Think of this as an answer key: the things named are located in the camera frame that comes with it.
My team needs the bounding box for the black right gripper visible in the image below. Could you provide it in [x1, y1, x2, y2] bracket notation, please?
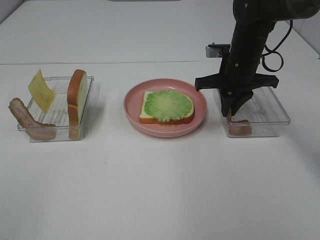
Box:
[194, 53, 279, 117]

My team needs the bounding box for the bacon strip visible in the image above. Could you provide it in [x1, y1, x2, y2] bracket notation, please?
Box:
[8, 97, 56, 141]
[227, 110, 253, 137]

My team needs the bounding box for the green lettuce leaf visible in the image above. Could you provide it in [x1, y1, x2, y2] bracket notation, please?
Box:
[144, 90, 195, 123]

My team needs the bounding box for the bread slice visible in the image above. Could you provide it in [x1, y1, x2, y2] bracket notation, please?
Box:
[138, 90, 196, 125]
[67, 69, 88, 140]

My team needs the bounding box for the yellow cheese slice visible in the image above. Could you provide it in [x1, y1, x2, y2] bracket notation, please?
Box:
[28, 69, 56, 113]

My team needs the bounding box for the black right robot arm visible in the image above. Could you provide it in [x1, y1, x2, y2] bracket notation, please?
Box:
[194, 0, 320, 117]

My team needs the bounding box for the clear right plastic container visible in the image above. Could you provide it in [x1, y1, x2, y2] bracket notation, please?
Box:
[212, 87, 291, 138]

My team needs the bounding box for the clear plastic container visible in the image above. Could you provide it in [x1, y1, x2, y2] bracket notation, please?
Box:
[212, 87, 291, 138]
[17, 75, 100, 142]

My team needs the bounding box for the pink round plate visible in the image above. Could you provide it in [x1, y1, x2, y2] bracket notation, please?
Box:
[123, 78, 208, 138]

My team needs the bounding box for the clear left plastic container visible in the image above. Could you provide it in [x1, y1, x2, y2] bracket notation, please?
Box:
[17, 75, 100, 142]

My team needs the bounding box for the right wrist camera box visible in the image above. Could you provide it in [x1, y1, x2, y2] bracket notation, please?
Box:
[205, 43, 231, 58]

